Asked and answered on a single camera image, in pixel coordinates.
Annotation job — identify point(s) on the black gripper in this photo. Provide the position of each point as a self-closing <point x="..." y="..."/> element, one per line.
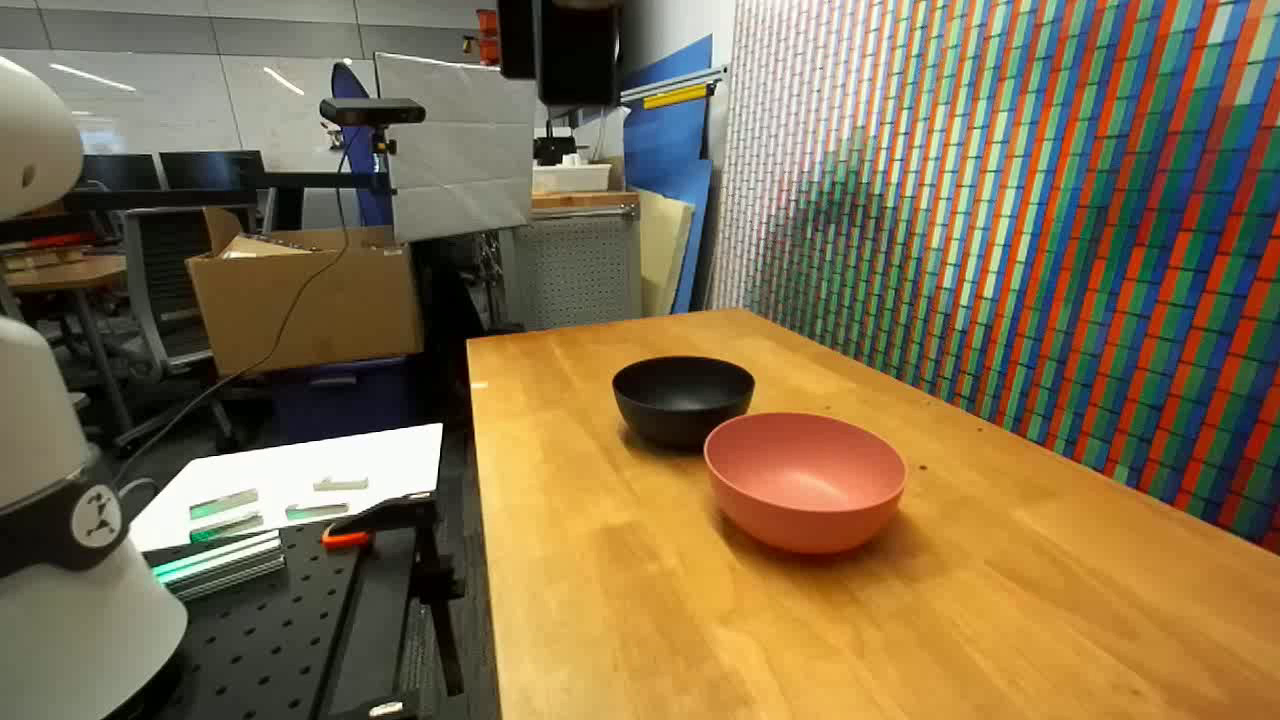
<point x="582" y="59"/>

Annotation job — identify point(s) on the black bowl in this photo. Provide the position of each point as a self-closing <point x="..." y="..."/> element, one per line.
<point x="682" y="416"/>

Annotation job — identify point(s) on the white box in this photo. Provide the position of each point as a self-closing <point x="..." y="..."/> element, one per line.
<point x="574" y="178"/>

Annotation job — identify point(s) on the blue board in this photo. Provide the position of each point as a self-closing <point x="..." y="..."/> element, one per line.
<point x="672" y="146"/>

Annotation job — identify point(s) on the grey cabinet with wooden top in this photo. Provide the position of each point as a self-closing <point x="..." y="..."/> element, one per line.
<point x="574" y="267"/>

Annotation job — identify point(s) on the beige board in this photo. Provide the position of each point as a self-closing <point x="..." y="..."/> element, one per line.
<point x="662" y="254"/>

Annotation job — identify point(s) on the cardboard box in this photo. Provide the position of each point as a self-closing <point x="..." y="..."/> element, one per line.
<point x="306" y="306"/>

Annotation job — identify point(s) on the wide black monitor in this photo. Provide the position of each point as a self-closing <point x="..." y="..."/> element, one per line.
<point x="212" y="171"/>

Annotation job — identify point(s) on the blue bin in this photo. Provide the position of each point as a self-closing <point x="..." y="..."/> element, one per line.
<point x="345" y="396"/>

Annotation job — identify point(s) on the grey office chair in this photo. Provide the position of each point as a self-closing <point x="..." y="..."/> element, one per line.
<point x="167" y="282"/>

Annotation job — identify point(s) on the small black monitor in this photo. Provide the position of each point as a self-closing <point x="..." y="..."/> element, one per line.
<point x="122" y="174"/>

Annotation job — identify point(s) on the white paper sheet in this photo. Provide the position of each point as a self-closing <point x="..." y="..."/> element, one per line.
<point x="293" y="473"/>

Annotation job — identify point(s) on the pink bowl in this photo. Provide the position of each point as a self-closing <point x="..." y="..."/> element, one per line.
<point x="802" y="512"/>

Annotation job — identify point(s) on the black tripod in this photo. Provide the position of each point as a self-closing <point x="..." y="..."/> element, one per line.
<point x="435" y="585"/>

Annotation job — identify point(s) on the round wooden table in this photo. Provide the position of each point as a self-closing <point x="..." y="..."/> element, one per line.
<point x="61" y="278"/>

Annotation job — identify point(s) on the green and white tubes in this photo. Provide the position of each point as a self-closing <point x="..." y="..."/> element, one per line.
<point x="221" y="561"/>

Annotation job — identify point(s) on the black perforated breadboard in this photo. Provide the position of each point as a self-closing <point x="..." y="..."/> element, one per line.
<point x="266" y="641"/>

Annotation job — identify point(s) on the black camera on stand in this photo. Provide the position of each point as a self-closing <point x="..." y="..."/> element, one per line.
<point x="370" y="114"/>

